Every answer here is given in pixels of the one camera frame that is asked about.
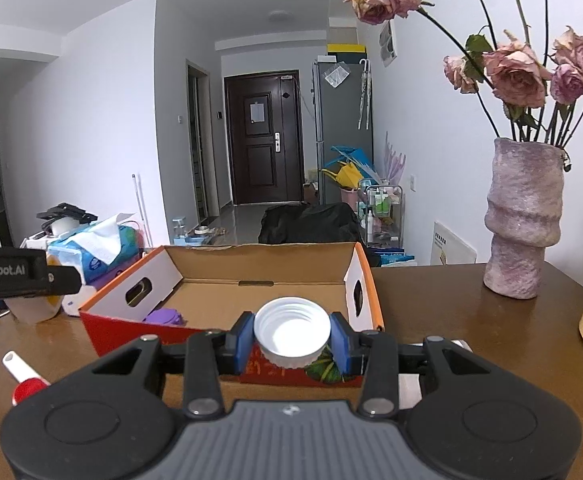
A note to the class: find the red orange cardboard box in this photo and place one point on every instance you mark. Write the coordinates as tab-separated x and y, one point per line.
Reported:
211	286

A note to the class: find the pink textured ceramic vase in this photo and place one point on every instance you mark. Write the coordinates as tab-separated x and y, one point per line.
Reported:
525	205

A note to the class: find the grey refrigerator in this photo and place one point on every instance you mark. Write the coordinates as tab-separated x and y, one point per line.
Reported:
342	98

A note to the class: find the blue tissue pack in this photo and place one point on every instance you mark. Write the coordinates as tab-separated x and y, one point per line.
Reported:
96	249

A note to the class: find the purple object in box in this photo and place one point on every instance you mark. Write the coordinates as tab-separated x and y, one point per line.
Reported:
164	316

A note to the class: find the yellow box on refrigerator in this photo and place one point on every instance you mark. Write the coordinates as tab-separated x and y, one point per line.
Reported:
346	49

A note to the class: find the dark brown entrance door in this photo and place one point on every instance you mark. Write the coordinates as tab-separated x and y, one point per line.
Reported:
265	143

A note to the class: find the metal trolley with bottles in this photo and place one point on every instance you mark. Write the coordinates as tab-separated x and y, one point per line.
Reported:
380	209

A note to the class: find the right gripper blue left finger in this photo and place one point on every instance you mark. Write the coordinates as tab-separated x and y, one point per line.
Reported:
238	344

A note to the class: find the red white lint brush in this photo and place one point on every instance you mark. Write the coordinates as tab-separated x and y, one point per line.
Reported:
28	380

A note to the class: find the white board against wall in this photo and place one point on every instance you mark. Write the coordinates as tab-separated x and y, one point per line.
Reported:
448	248

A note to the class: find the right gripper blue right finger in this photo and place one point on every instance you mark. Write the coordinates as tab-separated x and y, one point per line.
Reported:
346	349

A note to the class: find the black bag on chair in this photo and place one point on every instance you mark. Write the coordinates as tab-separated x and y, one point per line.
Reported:
305	223

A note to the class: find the dried pink rose bouquet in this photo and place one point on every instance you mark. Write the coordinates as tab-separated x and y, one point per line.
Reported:
516	75

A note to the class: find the white tape roll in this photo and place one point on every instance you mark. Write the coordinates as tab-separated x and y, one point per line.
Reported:
33	310

